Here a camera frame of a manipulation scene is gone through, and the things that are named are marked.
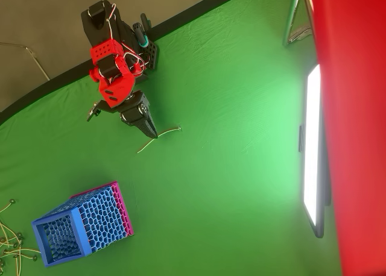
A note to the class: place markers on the large red panel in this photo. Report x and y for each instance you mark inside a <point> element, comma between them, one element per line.
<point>356,107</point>

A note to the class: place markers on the green table cloth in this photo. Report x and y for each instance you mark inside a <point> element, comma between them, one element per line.
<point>211,167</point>

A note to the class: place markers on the thin white stick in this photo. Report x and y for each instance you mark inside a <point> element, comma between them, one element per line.
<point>169,131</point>

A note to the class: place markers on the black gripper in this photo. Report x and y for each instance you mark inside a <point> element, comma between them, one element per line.
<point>136,111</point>

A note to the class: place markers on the chrome tube stand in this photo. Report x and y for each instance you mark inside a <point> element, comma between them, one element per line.
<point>291,17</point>

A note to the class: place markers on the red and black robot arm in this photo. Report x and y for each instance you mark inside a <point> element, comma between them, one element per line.
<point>112,87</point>

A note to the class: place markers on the blue and magenta lattice basket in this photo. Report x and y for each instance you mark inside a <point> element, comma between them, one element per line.
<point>99,215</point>

